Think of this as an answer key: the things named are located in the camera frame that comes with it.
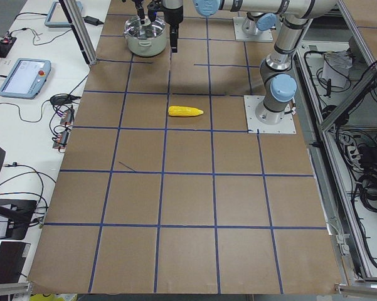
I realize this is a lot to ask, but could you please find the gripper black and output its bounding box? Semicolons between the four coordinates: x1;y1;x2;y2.
135;0;183;53

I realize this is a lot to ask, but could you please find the white steel cooking pot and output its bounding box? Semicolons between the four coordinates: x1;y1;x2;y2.
124;16;166;57

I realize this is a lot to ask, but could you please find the yellow corn cob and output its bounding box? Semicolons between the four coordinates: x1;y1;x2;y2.
167;105;204;117

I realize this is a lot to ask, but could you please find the glass pot lid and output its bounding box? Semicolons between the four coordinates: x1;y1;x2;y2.
124;16;166;40

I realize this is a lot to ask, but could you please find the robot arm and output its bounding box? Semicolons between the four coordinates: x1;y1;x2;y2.
133;1;277;35
193;1;337;125

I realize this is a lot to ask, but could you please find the black power adapter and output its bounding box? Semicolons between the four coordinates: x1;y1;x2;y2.
83;16;104;26

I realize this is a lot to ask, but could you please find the far teach pendant tablet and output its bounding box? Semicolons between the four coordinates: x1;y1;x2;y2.
45;1;70;28

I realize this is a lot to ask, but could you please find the teach pendant tablet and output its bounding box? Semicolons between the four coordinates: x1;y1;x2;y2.
0;58;51;99
45;1;70;28

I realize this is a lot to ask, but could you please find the small usb adapter board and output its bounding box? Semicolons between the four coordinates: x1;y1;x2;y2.
60;108;74;125

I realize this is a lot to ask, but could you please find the near teach pendant tablet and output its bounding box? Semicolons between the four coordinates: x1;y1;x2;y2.
0;58;51;99

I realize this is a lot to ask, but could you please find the brown paper table mat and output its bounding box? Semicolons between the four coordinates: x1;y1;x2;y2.
29;1;341;294

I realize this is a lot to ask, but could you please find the black device box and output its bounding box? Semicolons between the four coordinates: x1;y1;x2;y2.
0;199;37;240

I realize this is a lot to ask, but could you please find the aluminium frame post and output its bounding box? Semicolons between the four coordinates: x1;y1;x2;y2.
59;0;97;66

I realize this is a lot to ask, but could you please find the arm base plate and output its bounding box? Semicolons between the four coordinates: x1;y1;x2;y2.
233;17;275;43
243;95;296;134

